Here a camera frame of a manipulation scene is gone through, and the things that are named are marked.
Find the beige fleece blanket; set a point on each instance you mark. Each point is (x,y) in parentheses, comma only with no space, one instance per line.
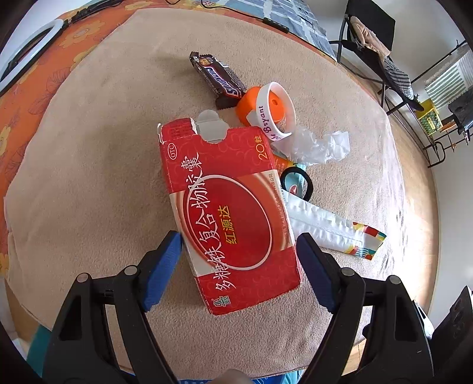
(111,147)

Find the yellow green box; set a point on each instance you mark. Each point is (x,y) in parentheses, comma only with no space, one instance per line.
(429,118)

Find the white rubber wristband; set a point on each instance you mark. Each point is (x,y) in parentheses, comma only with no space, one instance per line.
(263,120)

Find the green striped hanging cloth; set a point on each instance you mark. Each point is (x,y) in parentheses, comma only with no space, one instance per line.
(449,81)

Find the beige garment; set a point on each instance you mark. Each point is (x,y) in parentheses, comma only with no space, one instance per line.
(369,37)

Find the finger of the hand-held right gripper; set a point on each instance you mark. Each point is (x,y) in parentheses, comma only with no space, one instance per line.
(462,332)

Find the black drying rack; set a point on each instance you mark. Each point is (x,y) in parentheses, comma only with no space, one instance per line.
(432,144)

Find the clear plastic wrap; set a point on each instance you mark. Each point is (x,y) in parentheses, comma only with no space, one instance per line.
(310,147)

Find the grey striped garment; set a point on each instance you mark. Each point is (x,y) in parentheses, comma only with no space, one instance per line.
(401,81)

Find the small black bar device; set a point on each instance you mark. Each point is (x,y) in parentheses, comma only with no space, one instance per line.
(276,24)

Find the orange floral tablecloth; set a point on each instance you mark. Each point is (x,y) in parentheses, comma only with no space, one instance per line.
(55,62)

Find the teal plastic stool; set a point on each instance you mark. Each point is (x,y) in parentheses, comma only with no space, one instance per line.
(37,350)

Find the black folding chair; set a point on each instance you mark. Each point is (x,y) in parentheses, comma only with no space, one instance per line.
(369,62)

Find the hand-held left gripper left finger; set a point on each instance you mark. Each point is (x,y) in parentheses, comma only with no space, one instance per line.
(162,273)

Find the white foil packet colourful edge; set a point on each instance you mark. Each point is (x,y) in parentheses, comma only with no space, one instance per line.
(321,225)

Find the orange plastic cap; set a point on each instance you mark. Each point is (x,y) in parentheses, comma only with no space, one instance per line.
(245,105)

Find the brown chocolate bar wrapper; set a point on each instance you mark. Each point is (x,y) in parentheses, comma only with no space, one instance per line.
(218,75)

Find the blue checked cloth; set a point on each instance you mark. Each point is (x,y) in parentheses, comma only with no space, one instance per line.
(292,18)

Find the red medicine box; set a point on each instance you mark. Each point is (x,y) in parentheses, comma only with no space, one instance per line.
(229,221)

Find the dark hanging clothing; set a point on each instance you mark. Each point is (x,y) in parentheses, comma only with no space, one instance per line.
(462,110)

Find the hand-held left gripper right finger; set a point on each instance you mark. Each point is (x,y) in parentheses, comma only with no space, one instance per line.
(317,273)

